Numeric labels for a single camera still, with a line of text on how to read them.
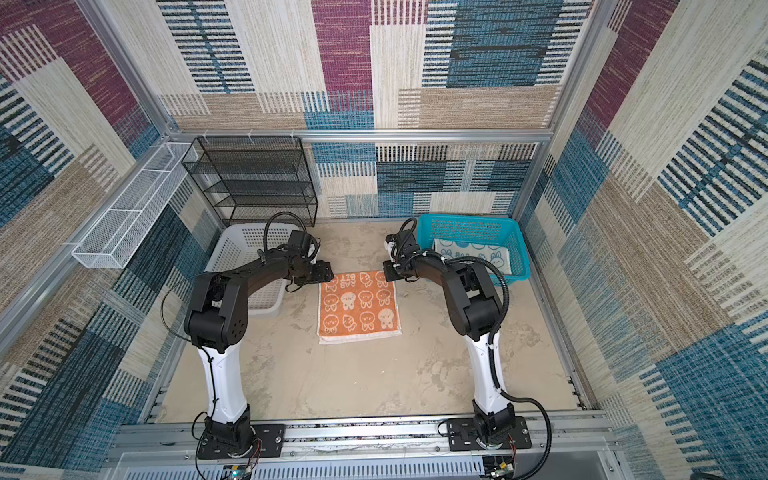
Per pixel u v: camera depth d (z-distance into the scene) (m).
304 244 0.85
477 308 0.59
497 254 1.04
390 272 0.95
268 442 0.73
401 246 0.84
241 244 1.08
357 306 0.97
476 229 1.33
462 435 0.73
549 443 0.70
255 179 1.09
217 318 0.55
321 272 0.93
